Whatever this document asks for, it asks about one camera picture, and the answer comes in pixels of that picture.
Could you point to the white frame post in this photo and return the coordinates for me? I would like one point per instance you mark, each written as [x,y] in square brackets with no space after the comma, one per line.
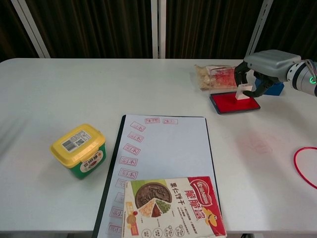
[158,27]
[260,27]
[29,27]

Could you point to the red ink pad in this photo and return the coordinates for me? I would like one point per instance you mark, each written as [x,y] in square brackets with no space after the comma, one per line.
[227,104]

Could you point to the biscuit box with cake picture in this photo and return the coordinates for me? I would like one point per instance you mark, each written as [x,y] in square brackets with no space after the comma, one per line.
[173,210]

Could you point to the blue building block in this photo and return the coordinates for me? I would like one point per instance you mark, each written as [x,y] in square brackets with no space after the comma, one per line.
[276,89]

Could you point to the dark pleated curtain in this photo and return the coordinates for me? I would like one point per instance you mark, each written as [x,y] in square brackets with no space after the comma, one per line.
[99,27]

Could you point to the white stamped paper sheet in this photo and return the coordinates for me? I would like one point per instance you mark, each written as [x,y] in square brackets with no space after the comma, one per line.
[171,148]

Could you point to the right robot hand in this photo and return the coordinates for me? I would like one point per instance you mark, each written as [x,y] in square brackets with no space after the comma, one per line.
[272,64]

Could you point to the white board with stickers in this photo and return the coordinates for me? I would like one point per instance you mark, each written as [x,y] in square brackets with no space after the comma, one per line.
[109,163]

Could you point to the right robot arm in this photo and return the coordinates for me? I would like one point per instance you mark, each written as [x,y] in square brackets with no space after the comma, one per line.
[303,74]

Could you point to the clear snack bag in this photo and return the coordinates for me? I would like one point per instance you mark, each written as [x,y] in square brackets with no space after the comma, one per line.
[205,77]

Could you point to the yellow lidded green tub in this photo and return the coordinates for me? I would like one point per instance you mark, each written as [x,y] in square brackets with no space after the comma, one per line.
[74,146]

